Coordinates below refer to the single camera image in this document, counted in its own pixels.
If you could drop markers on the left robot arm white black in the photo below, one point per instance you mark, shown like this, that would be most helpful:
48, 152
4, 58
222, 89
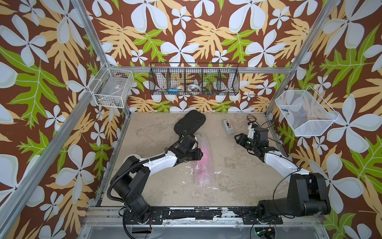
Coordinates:
128, 183

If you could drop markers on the white wire basket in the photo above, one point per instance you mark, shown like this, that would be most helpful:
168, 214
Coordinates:
111, 87
306, 112

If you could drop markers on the white wire basket left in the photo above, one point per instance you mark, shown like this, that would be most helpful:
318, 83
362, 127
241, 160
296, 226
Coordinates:
111, 87

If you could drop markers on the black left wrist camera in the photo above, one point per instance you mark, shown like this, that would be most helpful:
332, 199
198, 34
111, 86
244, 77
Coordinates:
187, 142

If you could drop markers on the black battery holder with wires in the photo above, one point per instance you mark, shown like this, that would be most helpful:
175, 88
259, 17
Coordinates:
269, 124

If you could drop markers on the white tape roll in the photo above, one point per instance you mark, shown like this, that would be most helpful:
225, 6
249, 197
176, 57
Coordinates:
132, 155

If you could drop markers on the black wire basket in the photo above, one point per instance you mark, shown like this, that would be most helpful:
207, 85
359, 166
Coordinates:
183, 78

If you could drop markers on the white wire basket right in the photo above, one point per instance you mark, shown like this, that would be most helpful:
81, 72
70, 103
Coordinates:
306, 112

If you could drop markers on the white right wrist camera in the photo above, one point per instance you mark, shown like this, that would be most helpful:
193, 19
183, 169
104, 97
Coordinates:
258, 136

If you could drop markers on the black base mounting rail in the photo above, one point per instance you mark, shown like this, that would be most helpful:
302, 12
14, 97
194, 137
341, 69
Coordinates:
157, 215

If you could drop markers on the aluminium frame post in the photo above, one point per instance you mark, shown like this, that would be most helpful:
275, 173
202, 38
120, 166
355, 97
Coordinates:
79, 6

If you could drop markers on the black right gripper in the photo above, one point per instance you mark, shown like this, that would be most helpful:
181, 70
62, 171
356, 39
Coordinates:
241, 139

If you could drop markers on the grey white small device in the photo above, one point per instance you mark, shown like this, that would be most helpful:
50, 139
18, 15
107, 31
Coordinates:
228, 127

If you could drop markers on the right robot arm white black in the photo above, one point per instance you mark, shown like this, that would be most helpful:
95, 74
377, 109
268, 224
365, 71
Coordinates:
307, 192

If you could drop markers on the black hard plastic case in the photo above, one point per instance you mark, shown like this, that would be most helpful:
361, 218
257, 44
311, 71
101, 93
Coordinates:
190, 123

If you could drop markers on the pink plastic wine glass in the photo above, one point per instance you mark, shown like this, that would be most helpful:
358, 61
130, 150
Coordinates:
204, 167

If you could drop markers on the clear bubble wrap sheet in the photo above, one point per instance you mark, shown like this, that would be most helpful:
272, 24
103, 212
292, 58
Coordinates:
201, 182

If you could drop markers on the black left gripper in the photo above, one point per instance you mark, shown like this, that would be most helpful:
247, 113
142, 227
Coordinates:
198, 154

